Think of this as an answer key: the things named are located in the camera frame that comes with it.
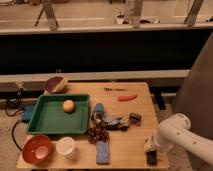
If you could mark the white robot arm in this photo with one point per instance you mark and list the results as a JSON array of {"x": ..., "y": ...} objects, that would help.
[{"x": 175, "y": 130}]

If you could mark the maroon bowl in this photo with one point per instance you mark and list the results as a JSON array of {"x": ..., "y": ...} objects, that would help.
[{"x": 55, "y": 84}]

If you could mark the bunch of dark grapes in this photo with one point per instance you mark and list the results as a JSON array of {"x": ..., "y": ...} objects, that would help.
[{"x": 97, "y": 133}]

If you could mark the white pot in background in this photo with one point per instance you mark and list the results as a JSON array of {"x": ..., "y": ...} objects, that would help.
[{"x": 119, "y": 19}]

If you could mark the white plastic cup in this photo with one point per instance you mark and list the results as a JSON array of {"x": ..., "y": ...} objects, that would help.
[{"x": 66, "y": 147}]

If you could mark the blue cylindrical can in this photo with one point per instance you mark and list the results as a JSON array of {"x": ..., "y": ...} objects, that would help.
[{"x": 98, "y": 111}]

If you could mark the orange round fruit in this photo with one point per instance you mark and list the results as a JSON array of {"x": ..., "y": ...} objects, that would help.
[{"x": 68, "y": 106}]

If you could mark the small dark knife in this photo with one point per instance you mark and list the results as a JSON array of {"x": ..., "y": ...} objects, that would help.
[{"x": 113, "y": 89}]

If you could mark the blue box on floor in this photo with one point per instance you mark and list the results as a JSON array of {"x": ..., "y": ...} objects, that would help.
[{"x": 28, "y": 111}]

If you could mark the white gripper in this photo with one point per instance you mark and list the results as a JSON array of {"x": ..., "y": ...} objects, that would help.
[{"x": 150, "y": 148}]

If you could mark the green plastic tray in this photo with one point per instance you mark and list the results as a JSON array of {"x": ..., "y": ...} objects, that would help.
[{"x": 50, "y": 118}]

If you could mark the grey blue toy tool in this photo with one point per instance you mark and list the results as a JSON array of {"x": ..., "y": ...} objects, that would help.
[{"x": 114, "y": 123}]

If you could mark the small dark block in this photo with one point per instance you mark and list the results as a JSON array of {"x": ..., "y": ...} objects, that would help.
[{"x": 135, "y": 118}]

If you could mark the orange carrot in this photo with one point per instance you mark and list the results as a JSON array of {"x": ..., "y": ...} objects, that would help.
[{"x": 126, "y": 98}]

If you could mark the blue eraser sponge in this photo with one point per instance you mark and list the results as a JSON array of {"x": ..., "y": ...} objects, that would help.
[{"x": 102, "y": 153}]

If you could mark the red plastic bowl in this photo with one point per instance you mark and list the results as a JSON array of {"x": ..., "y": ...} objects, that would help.
[{"x": 37, "y": 149}]

